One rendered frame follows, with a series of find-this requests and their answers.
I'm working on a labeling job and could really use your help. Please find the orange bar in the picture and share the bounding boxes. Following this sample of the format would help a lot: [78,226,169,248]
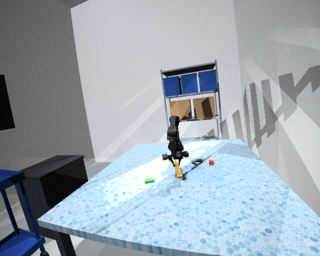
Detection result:
[173,160,183,178]

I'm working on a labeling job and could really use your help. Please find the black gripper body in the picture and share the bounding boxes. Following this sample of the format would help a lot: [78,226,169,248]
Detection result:
[162,151,189,161]

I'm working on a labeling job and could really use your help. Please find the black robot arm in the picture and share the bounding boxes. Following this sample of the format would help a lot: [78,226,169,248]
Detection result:
[167,115,184,160]

